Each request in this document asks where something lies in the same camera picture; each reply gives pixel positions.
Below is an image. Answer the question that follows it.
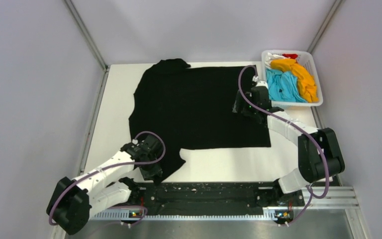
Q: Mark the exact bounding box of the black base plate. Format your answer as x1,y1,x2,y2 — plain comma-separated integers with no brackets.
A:
124,182,305,216

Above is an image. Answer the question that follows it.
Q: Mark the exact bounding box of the blue t-shirt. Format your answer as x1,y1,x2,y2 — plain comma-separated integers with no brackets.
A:
266,69,308,103

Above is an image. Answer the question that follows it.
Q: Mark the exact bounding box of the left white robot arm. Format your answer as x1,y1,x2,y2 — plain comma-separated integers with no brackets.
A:
46,131,166,235

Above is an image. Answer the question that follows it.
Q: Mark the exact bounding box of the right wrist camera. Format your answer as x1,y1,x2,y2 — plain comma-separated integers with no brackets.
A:
252,76,268,89

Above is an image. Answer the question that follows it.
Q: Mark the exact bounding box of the red t-shirt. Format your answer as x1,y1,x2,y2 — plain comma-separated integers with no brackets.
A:
282,53,299,59

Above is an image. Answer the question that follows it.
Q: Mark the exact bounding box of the aluminium frame rail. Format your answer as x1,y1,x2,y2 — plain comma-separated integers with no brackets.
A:
51,186,370,239

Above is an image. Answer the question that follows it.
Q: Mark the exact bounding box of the black t-shirt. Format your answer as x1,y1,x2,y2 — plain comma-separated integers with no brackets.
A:
129,59,271,181

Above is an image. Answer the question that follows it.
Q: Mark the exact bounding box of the white t-shirt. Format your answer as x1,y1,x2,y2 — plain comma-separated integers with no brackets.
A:
264,52,288,69

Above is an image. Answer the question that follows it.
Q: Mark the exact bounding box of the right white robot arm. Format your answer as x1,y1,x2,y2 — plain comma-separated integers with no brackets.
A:
233,86,345,205

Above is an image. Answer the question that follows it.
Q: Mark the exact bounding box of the yellow t-shirt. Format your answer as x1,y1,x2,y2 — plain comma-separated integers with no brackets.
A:
271,58,319,103

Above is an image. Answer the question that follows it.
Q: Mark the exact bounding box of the white plastic laundry basket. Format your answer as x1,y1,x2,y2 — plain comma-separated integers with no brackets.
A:
261,50,323,108

